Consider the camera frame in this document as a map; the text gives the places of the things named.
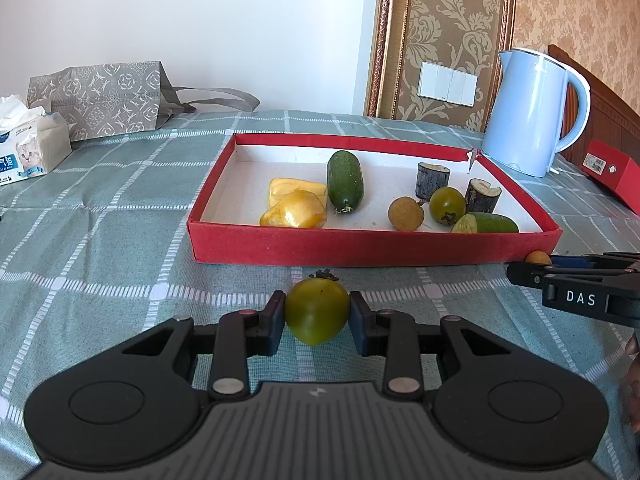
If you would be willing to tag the cut green cucumber half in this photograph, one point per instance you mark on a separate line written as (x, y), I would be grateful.
(484, 223)

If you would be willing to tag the brown wooden headboard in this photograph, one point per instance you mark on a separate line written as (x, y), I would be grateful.
(611, 120)

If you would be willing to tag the red cardboard box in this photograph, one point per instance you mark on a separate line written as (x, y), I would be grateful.
(616, 171)

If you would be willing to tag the white wall switch panel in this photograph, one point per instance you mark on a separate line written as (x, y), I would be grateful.
(445, 84)

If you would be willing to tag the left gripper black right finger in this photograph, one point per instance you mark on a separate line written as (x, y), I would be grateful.
(394, 336)

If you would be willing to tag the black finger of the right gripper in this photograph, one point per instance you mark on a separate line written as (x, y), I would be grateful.
(557, 260)
(526, 274)

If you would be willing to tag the whole-end green cucumber half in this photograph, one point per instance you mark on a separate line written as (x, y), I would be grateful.
(344, 181)

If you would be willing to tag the red shallow cardboard tray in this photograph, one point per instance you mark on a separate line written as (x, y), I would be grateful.
(224, 226)

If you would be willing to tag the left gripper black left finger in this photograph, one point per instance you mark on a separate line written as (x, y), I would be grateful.
(240, 335)

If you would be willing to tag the gold ornate wall frame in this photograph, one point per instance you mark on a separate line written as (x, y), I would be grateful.
(465, 35)

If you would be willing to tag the green tomato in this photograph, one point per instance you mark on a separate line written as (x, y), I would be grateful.
(317, 308)
(447, 206)

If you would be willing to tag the sugarcane piece flat top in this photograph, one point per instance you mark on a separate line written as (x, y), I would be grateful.
(429, 178)

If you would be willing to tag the cat print tissue pack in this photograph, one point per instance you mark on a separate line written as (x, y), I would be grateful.
(33, 141)

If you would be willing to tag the grey patterned paper bag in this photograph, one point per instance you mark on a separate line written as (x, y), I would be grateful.
(112, 99)

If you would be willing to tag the light blue electric kettle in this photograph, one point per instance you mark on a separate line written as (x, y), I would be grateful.
(524, 127)

